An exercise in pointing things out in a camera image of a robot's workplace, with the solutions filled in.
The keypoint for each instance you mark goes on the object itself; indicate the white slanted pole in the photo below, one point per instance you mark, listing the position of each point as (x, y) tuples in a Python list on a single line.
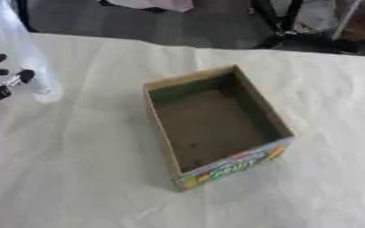
[(346, 17)]

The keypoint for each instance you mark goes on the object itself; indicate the open cardboard box printed front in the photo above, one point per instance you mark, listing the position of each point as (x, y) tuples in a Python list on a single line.
[(217, 130)]

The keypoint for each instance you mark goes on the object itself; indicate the clear plastic bottle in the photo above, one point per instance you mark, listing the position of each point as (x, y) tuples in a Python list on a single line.
[(27, 56)]

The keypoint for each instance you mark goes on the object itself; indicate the black chair leg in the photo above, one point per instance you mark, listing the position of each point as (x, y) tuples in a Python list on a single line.
[(23, 14)]

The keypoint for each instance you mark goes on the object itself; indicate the white bag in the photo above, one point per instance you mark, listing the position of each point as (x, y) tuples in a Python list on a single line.
[(315, 14)]

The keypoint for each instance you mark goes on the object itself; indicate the black tripod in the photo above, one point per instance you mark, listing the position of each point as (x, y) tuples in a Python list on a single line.
[(284, 26)]

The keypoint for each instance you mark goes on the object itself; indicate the pale pink bag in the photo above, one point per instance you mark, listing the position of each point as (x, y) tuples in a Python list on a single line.
[(154, 4)]

